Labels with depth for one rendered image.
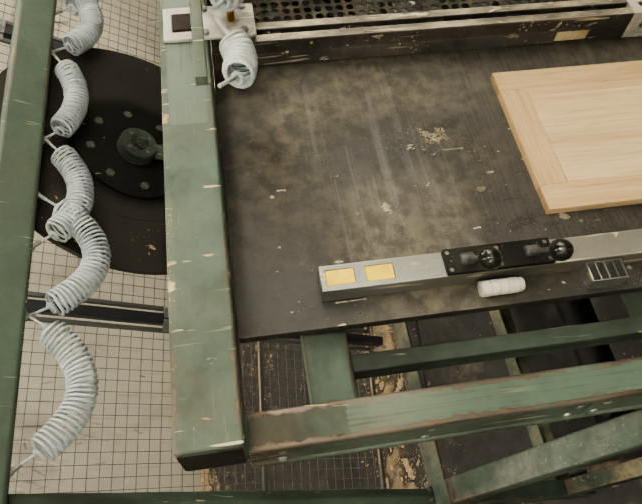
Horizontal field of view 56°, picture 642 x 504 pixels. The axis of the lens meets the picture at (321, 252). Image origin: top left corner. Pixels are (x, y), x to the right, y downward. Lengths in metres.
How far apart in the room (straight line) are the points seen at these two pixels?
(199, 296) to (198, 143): 0.31
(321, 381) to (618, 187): 0.70
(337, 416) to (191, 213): 0.41
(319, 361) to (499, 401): 0.30
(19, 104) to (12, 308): 0.58
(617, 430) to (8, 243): 1.52
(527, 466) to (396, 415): 0.99
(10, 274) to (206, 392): 0.69
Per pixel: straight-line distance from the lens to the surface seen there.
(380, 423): 0.95
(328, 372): 1.05
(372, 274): 1.05
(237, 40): 1.17
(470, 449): 3.13
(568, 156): 1.35
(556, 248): 1.03
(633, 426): 1.72
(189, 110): 1.20
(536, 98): 1.44
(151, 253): 1.66
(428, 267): 1.08
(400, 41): 1.45
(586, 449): 1.79
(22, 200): 1.58
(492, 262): 0.98
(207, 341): 0.94
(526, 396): 1.02
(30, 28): 1.97
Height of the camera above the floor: 2.28
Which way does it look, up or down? 32 degrees down
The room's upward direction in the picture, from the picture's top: 79 degrees counter-clockwise
